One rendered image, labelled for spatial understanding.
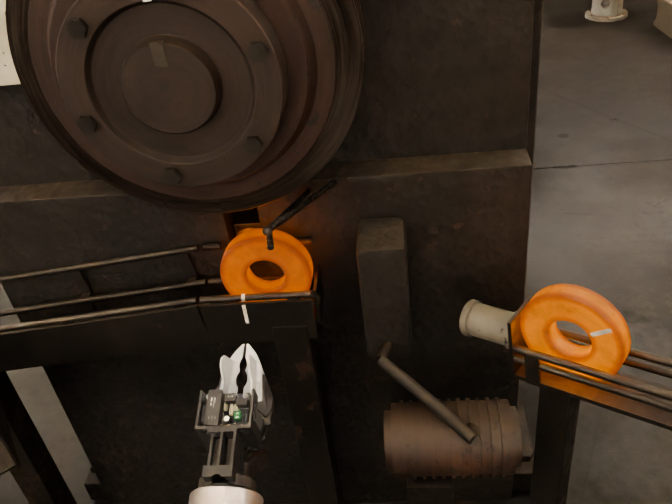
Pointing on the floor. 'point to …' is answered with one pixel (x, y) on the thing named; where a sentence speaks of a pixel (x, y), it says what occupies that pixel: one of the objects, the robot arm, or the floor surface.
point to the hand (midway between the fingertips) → (246, 355)
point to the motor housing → (449, 446)
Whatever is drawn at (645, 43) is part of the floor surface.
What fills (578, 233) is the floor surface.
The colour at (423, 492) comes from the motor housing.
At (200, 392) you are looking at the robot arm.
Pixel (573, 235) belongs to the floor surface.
